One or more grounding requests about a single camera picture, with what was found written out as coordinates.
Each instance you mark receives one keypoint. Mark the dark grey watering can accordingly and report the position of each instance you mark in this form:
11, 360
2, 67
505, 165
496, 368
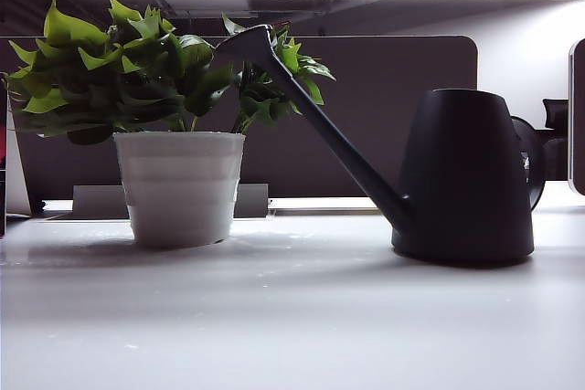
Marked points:
461, 180

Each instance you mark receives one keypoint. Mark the white ribbed plant pot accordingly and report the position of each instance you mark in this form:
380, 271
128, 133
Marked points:
183, 189

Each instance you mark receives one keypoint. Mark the green leafy plant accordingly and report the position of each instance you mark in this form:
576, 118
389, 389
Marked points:
137, 79

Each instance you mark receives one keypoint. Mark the dark desk divider panel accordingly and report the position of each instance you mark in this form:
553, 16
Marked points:
370, 134

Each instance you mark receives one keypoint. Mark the black office chair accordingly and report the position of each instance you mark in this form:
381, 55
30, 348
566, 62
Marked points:
555, 116

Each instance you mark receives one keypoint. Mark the glossy side panel with red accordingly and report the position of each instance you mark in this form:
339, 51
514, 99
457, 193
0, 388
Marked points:
18, 180

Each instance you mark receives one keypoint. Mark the white-edged glossy side panel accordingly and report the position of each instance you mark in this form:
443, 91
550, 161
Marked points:
578, 134

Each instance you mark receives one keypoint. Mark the grey divider bracket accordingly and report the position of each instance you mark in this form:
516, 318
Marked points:
98, 200

